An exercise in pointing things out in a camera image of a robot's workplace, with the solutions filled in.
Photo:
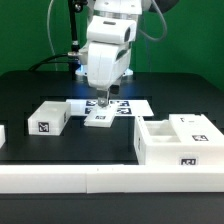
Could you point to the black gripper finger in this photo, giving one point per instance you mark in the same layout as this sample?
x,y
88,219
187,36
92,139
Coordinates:
x,y
106,97
100,97

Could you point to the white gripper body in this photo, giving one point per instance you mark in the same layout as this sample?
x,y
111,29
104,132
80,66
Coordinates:
x,y
105,62

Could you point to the white cabinet door panel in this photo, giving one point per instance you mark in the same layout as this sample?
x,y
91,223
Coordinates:
x,y
101,116

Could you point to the white cabinet body box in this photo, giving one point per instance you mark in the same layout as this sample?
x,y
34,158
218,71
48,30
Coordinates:
x,y
156,143

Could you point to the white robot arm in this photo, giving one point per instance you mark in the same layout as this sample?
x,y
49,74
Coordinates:
x,y
112,28

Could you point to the white cabinet top block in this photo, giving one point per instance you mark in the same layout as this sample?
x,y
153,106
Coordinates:
x,y
49,119

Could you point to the white marker sheet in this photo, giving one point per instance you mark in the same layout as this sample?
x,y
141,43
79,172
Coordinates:
x,y
82,107

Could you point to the white block at left edge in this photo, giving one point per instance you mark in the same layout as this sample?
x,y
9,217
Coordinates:
x,y
2,135

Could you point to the white L-shaped fence wall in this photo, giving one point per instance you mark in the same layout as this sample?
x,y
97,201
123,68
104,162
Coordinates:
x,y
109,179

